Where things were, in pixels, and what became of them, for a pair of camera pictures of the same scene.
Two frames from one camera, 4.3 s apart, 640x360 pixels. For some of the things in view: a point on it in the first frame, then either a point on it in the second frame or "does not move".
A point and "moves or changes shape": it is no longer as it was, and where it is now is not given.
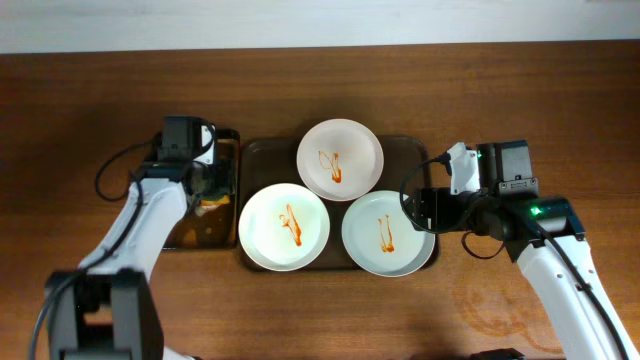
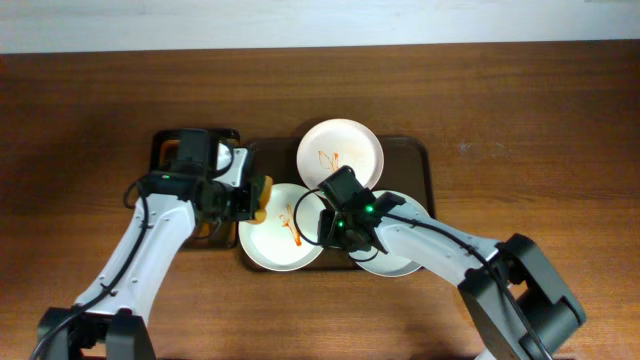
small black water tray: [214, 227] does not move
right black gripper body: [426, 209] -> [327, 232]
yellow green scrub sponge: [207, 204] moves or changes shape
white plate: [284, 227] does not move
